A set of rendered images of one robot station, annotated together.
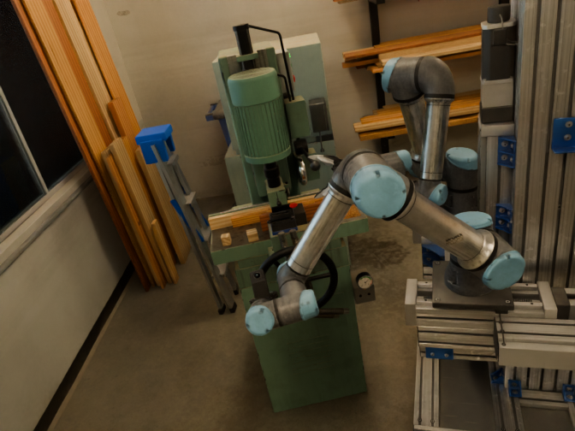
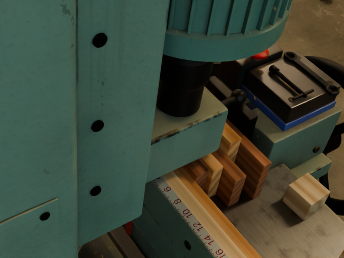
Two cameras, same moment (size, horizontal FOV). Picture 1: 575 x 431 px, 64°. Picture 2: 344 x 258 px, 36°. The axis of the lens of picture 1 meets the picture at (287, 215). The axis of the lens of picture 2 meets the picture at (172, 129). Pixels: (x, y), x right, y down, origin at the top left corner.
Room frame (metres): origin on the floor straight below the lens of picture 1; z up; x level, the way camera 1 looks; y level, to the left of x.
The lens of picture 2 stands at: (1.95, 0.37, 1.44)
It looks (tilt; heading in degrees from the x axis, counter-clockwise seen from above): 45 degrees down; 230
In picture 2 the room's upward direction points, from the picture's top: 10 degrees clockwise
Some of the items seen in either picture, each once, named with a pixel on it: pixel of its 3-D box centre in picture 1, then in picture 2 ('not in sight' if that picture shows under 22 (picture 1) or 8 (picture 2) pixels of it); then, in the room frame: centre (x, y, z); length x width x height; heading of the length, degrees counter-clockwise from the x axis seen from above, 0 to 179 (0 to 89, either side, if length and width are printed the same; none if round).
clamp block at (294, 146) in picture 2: (289, 235); (267, 117); (1.47, 0.01, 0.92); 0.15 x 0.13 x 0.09; 92
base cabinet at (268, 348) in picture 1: (299, 304); not in sight; (1.78, 0.03, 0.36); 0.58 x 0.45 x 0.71; 2
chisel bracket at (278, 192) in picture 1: (276, 193); (157, 135); (1.68, 0.02, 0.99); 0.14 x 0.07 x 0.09; 2
